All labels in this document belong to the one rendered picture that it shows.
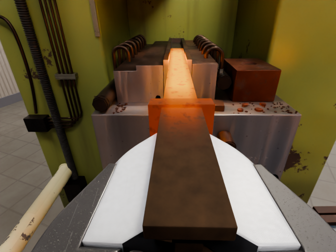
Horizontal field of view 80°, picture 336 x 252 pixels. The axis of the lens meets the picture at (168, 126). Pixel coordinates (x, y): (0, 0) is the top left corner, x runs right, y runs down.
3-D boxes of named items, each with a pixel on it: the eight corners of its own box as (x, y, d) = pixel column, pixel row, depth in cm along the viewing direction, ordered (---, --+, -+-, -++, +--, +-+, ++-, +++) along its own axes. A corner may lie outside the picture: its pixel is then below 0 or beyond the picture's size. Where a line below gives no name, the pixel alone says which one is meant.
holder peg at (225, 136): (235, 154, 35) (237, 141, 34) (219, 154, 35) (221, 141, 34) (230, 142, 39) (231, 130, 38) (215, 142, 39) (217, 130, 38)
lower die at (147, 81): (214, 102, 41) (218, 59, 37) (117, 102, 42) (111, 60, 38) (195, 61, 78) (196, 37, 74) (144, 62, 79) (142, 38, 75)
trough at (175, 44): (191, 67, 38) (191, 59, 37) (163, 67, 38) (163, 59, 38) (183, 42, 75) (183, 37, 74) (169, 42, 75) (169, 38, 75)
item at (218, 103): (199, 110, 38) (199, 104, 37) (199, 104, 40) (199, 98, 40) (223, 111, 37) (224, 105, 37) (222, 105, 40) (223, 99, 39)
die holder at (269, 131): (254, 257, 57) (302, 114, 36) (120, 254, 58) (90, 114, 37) (217, 145, 106) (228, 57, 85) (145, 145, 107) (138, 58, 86)
